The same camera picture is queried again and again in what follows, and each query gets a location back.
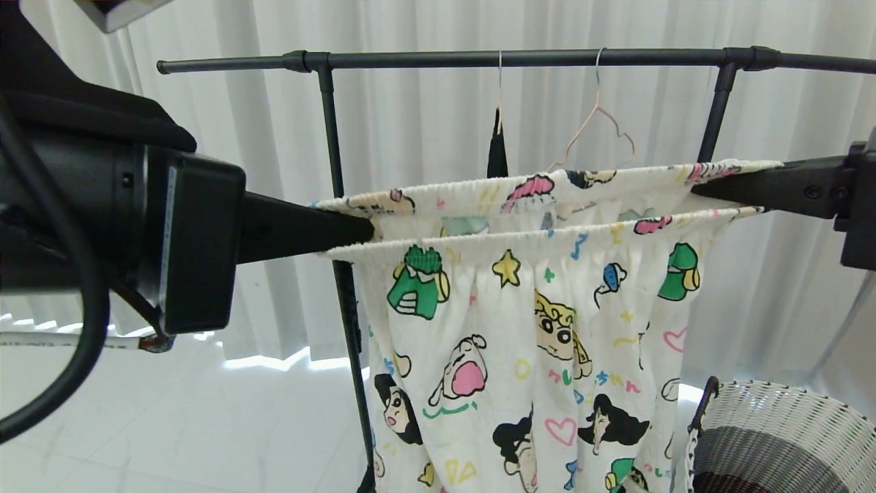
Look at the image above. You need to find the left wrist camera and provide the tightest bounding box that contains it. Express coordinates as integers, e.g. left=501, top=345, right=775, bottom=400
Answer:
left=0, top=0, right=199, bottom=155

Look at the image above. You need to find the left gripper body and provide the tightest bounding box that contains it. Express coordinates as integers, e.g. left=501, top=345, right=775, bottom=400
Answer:
left=0, top=127, right=247, bottom=337

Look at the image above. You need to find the white laundry basket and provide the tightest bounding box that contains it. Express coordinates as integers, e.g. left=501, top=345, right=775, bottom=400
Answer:
left=674, top=375, right=876, bottom=493

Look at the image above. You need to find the cream printed garment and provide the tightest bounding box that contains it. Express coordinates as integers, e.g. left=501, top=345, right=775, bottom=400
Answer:
left=311, top=159, right=785, bottom=493

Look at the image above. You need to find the black clothes rack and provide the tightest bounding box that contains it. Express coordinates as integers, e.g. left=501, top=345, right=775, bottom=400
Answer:
left=156, top=46, right=876, bottom=493

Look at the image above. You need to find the white curtain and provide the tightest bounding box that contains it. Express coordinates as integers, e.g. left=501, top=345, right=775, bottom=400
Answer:
left=21, top=0, right=876, bottom=384

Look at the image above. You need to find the black cable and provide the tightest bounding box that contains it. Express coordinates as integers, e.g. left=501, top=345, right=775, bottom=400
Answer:
left=0, top=89, right=112, bottom=443

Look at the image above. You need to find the black garment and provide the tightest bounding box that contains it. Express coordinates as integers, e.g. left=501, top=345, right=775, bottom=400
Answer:
left=487, top=108, right=509, bottom=179

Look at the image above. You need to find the pink clothes hanger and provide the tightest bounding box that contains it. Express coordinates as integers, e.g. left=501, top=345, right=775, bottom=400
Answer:
left=495, top=49, right=506, bottom=136
left=547, top=47, right=636, bottom=173

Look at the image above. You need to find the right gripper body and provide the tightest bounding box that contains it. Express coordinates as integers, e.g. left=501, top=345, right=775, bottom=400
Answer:
left=834, top=127, right=876, bottom=271

